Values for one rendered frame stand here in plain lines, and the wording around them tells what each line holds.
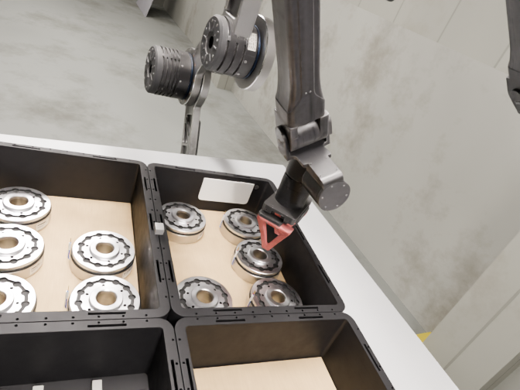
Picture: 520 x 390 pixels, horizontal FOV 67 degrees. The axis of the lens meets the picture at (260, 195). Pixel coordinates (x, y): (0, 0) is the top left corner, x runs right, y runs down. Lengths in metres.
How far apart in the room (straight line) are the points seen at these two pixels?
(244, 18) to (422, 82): 1.64
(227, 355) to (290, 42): 0.45
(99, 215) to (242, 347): 0.40
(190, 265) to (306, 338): 0.26
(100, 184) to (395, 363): 0.77
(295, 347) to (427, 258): 1.77
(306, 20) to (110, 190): 0.55
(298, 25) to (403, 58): 2.19
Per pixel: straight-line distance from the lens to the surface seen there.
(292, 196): 0.69
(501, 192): 2.18
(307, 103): 0.58
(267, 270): 0.80
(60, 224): 0.82
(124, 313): 0.56
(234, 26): 1.07
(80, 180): 0.87
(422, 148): 2.44
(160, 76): 1.51
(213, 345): 0.61
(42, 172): 0.86
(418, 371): 1.08
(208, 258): 0.81
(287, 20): 0.51
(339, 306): 0.70
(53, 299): 0.70
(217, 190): 0.91
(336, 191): 0.62
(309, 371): 0.72
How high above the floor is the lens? 1.36
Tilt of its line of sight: 29 degrees down
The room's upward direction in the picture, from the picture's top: 23 degrees clockwise
